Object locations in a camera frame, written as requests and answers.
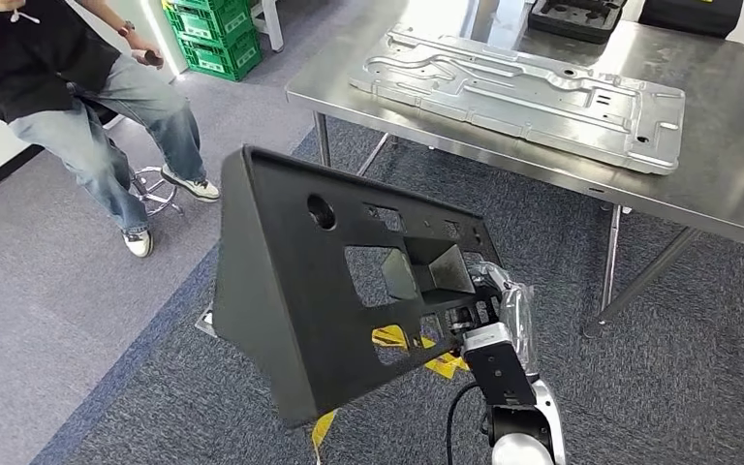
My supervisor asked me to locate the black plastic plate frame part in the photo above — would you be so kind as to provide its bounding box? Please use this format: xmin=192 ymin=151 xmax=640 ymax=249
xmin=212 ymin=145 xmax=505 ymax=428

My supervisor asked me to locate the stamped aluminium sheet panel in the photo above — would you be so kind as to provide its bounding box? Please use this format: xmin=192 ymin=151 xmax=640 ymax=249
xmin=349 ymin=24 xmax=687 ymax=175

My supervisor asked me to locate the person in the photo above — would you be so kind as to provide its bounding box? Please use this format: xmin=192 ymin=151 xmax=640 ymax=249
xmin=0 ymin=0 xmax=221 ymax=260

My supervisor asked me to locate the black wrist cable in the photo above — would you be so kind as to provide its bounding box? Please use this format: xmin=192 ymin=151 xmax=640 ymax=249
xmin=446 ymin=382 xmax=482 ymax=465

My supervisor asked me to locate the black plastic tool case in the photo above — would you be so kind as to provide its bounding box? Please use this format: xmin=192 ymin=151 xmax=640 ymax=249
xmin=527 ymin=0 xmax=630 ymax=45

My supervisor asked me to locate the chrome swivel stool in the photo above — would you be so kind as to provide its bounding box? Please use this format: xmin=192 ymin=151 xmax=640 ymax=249
xmin=92 ymin=102 xmax=185 ymax=218

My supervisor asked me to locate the crumpled yellow floor tape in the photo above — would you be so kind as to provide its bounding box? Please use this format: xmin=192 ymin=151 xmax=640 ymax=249
xmin=310 ymin=324 xmax=471 ymax=465

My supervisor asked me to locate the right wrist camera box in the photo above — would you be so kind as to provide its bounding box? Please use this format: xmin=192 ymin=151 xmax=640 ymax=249
xmin=461 ymin=323 xmax=539 ymax=407

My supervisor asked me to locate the black box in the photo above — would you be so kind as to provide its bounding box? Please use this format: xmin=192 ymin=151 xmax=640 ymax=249
xmin=637 ymin=0 xmax=744 ymax=39

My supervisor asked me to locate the stainless steel work table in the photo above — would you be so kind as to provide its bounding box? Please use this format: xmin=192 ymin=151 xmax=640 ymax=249
xmin=285 ymin=0 xmax=744 ymax=339

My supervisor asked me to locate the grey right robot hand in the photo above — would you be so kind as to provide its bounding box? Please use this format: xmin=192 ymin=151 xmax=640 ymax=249
xmin=446 ymin=262 xmax=539 ymax=377

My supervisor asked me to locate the white frame table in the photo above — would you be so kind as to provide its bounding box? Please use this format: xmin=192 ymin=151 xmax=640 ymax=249
xmin=251 ymin=0 xmax=286 ymax=54

